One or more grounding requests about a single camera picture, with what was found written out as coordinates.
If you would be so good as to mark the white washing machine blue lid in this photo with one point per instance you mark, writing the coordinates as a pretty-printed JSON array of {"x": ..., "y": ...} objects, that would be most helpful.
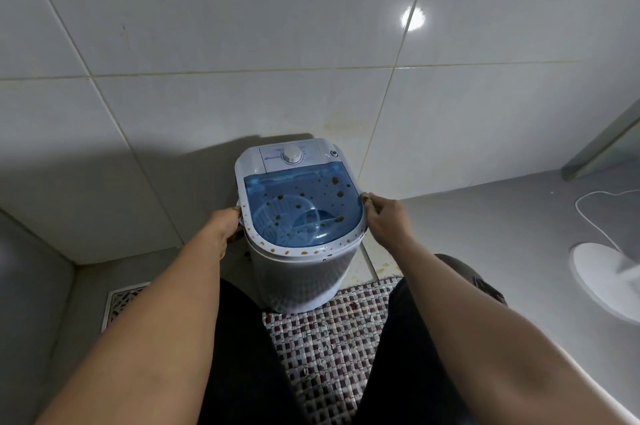
[{"x": 300, "y": 240}]

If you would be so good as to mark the person's left hand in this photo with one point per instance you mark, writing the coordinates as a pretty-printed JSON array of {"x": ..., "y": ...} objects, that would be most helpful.
[{"x": 222, "y": 230}]

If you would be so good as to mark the person's left forearm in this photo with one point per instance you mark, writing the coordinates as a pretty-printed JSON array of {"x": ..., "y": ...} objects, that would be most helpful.
[{"x": 150, "y": 330}]

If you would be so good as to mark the checkered woven floor mat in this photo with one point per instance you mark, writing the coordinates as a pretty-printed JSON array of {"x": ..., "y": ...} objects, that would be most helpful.
[{"x": 330, "y": 354}]

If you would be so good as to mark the metal floor drain grate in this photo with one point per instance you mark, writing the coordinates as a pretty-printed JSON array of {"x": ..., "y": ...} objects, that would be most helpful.
[{"x": 120, "y": 302}]

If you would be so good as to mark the white fan base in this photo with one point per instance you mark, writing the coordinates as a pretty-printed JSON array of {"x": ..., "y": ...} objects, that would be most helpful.
[{"x": 605, "y": 280}]

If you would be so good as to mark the person's black trousers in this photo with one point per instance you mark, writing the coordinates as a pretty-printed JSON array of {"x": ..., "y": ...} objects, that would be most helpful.
[{"x": 245, "y": 354}]

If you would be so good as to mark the person's right hand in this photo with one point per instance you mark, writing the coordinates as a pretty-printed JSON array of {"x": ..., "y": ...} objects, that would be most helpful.
[{"x": 392, "y": 222}]

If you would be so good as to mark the grey shoe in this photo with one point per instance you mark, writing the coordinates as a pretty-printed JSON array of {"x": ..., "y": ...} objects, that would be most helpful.
[{"x": 467, "y": 272}]

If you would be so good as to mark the person's right forearm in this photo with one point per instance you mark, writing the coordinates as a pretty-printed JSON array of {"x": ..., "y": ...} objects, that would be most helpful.
[{"x": 500, "y": 340}]

